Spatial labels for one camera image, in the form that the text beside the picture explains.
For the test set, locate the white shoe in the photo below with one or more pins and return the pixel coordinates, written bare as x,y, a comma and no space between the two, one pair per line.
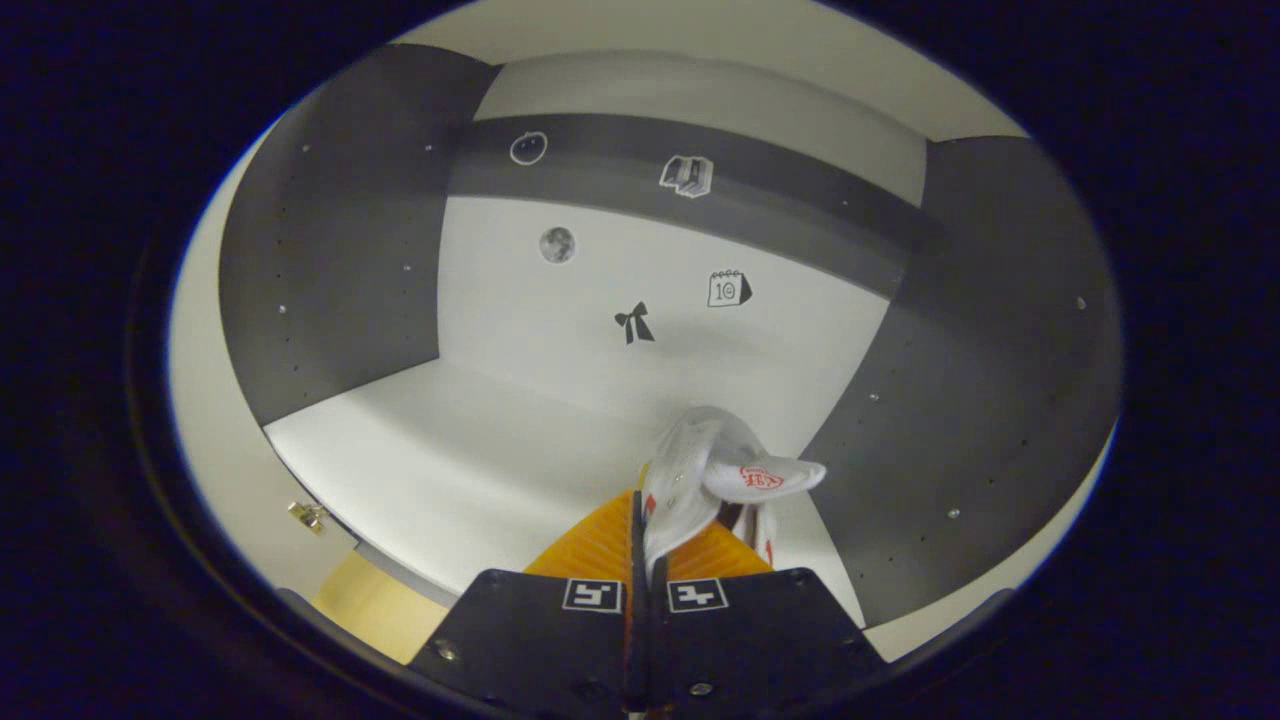
700,460

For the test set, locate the grey shoe cabinet door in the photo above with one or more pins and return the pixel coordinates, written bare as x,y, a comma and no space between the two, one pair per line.
210,420
960,620

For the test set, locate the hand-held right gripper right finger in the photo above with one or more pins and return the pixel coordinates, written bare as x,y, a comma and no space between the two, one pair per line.
770,640

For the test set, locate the grey shoe cabinet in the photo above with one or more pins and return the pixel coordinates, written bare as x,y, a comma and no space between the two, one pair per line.
560,400

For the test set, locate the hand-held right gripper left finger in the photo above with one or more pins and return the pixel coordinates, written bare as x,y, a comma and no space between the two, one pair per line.
530,640

